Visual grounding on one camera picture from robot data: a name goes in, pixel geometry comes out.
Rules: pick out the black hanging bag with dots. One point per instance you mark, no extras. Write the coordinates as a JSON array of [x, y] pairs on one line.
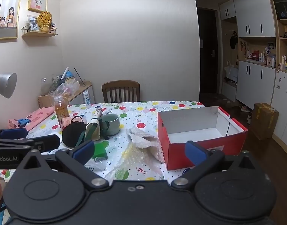
[[233, 41]]

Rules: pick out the white fluffy towel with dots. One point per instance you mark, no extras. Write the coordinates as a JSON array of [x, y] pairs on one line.
[[145, 143]]

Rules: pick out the dark door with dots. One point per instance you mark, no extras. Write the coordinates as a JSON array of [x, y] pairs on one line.
[[208, 51]]

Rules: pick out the brown cardboard box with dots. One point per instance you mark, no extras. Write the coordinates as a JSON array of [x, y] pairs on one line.
[[264, 120]]

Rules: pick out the clear bubble wrap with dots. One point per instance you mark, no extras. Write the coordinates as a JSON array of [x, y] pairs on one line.
[[131, 166]]

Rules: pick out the white box red rim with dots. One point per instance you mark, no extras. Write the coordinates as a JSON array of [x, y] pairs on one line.
[[192, 124]]

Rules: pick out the pale green cup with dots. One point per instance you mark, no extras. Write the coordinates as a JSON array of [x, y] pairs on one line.
[[110, 124]]

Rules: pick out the dotted white tablecloth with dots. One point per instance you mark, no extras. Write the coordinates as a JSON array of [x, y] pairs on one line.
[[138, 117]]

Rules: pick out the small blue cloth item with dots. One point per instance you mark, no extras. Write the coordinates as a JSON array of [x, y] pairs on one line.
[[23, 121]]

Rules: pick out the pale shoes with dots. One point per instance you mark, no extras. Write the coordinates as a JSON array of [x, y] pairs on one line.
[[245, 108]]

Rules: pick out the red ornament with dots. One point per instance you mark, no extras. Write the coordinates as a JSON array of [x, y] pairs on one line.
[[255, 55]]

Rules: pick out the white blue tube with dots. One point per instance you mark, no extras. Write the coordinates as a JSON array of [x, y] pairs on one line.
[[88, 99]]

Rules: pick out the printed cloth bag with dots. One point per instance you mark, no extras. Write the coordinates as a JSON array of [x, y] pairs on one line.
[[93, 129]]

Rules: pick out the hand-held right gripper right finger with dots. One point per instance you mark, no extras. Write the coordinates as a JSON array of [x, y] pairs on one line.
[[195, 151]]

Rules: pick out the small gold framed picture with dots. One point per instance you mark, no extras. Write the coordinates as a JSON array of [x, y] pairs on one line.
[[38, 1]]

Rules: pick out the gold framed wall poster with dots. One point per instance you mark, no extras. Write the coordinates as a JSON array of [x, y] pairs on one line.
[[5, 11]]

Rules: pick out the light wooden side cabinet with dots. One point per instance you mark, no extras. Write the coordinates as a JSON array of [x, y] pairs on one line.
[[87, 88]]

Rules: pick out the grey printed packet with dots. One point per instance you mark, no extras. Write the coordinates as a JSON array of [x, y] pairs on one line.
[[98, 112]]

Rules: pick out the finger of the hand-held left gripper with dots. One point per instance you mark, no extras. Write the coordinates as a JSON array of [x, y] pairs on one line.
[[13, 133], [47, 143]]

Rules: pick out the glass jar with stick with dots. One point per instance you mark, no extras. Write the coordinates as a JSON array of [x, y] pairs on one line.
[[81, 80]]

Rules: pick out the grey desk lamp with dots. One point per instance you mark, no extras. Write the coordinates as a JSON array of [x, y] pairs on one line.
[[5, 84]]

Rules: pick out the brown wooden chair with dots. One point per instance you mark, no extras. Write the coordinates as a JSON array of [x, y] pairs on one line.
[[121, 91]]

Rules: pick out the white stick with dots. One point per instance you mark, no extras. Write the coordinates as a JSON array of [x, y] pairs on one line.
[[65, 73]]

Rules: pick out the small photo frame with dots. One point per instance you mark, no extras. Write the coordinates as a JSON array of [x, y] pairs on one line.
[[32, 23]]

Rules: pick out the white wooden cabinet wall unit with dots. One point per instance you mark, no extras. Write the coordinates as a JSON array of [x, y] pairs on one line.
[[254, 16]]

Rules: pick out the gold ornament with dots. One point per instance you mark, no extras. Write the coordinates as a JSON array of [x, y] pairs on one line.
[[44, 21]]

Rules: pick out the small pink fluffy cloth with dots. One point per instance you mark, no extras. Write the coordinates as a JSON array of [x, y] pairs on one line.
[[67, 122]]

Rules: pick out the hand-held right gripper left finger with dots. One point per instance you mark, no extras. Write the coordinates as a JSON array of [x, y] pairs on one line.
[[83, 148]]

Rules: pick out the clear plastic snack bag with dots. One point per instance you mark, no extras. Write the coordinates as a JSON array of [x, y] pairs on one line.
[[63, 89]]

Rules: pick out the white paper bag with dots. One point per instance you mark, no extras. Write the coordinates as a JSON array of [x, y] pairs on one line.
[[232, 71]]

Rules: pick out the bright green object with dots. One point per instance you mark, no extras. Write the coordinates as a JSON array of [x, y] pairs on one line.
[[100, 150]]

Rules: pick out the wooden wall shelf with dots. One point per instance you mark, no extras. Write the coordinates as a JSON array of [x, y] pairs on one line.
[[39, 34]]

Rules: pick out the pink patterned garment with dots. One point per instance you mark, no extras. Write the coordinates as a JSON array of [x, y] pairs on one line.
[[38, 114]]

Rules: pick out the amber tea bottle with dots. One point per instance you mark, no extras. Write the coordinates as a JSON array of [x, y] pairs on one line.
[[62, 112]]

